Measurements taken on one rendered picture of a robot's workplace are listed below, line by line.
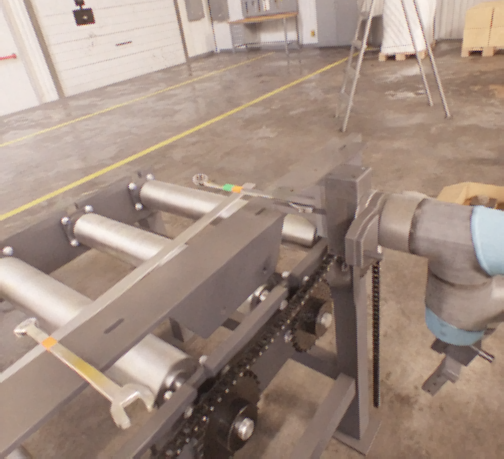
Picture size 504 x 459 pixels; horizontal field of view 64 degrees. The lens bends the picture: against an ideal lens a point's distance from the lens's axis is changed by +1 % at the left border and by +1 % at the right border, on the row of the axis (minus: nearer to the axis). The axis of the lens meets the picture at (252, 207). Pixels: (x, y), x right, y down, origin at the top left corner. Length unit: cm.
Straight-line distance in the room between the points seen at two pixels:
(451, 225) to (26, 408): 51
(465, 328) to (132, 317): 43
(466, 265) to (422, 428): 135
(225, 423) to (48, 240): 102
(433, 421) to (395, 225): 139
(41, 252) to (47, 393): 109
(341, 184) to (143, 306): 31
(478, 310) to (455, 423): 131
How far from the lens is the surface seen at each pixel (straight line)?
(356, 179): 55
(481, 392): 199
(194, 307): 71
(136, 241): 128
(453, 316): 59
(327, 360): 156
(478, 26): 841
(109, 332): 58
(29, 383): 56
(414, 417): 186
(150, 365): 87
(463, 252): 53
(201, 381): 82
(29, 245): 156
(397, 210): 54
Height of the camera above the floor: 152
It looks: 28 degrees down
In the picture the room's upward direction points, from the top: 9 degrees counter-clockwise
